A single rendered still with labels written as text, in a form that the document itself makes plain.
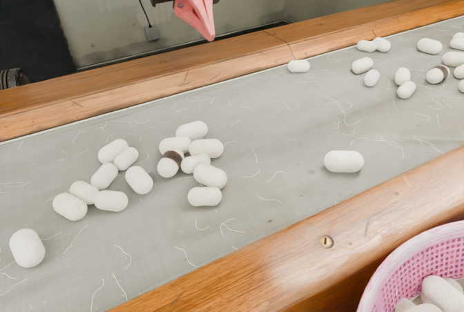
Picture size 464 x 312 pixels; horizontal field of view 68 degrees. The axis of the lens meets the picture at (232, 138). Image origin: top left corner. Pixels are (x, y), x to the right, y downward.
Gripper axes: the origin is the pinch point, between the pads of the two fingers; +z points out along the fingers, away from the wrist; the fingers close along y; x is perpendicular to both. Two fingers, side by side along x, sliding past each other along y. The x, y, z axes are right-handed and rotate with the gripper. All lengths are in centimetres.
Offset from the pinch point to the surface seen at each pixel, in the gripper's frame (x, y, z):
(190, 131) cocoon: -0.9, -7.7, 12.3
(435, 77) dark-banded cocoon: -3.7, 26.7, 16.5
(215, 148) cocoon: -3.6, -6.5, 15.7
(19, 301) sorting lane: -7.0, -26.1, 22.5
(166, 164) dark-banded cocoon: -3.9, -12.0, 15.7
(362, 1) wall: 107, 148, -63
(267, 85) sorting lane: 5.7, 7.7, 7.2
